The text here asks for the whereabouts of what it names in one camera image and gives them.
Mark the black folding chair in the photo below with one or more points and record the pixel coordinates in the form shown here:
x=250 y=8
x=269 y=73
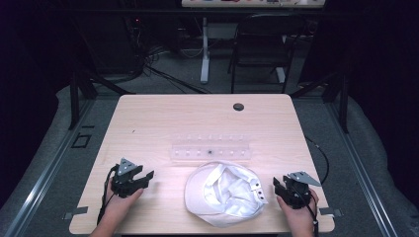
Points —
x=263 y=49

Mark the grey tape strip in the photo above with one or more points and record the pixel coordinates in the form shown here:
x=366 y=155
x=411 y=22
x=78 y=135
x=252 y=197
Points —
x=76 y=212
x=330 y=212

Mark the person's left hand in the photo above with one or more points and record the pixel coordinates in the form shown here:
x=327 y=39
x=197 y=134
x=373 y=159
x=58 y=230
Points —
x=122 y=203

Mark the background desk top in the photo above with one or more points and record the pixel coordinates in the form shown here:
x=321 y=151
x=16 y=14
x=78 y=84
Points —
x=253 y=3

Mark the white cap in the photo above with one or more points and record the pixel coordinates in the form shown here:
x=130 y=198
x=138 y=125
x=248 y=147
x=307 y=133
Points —
x=225 y=194

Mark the person's right hand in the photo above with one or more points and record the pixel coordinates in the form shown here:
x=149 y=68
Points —
x=299 y=215

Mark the black table grommet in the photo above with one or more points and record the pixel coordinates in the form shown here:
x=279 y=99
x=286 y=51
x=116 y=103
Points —
x=238 y=106

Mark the white desk leg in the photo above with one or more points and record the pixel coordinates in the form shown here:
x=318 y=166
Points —
x=280 y=74
x=205 y=52

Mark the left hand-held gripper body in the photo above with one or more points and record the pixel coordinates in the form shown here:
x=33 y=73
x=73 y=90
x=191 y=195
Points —
x=122 y=184

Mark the black metal stand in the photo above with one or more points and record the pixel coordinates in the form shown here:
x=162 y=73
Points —
x=334 y=95
x=80 y=94

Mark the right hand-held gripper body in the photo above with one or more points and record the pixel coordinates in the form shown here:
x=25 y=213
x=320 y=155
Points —
x=298 y=192

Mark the clear acrylic rack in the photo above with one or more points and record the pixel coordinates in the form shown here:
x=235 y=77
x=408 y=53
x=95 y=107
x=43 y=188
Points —
x=210 y=148

